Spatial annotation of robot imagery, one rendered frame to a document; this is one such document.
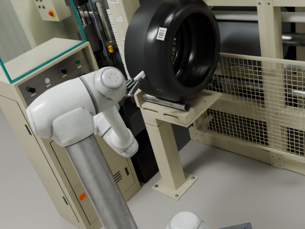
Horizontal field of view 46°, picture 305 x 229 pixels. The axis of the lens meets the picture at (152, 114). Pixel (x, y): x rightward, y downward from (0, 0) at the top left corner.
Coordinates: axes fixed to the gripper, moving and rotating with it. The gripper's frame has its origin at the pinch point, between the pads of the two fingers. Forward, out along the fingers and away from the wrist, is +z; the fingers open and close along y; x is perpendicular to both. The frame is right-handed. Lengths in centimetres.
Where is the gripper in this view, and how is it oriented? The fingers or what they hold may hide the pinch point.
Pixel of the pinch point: (140, 77)
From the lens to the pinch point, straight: 185.6
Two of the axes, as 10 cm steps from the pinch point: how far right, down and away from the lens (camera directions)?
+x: 3.3, 7.4, 5.9
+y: -7.3, -2.1, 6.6
